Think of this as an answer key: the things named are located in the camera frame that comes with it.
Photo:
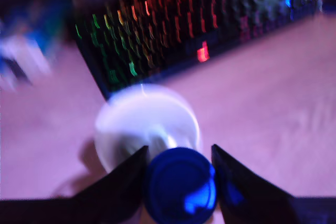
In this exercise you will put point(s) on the blue coffee capsule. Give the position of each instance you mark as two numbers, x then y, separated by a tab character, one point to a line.
178	182

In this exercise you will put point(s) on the cartoon print coffee mug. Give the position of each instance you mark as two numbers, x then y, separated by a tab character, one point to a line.
136	113

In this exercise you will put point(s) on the black rainbow backlit keyboard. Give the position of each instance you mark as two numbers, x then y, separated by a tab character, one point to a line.
157	24

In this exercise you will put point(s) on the small blue box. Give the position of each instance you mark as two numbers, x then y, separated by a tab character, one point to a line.
36	37

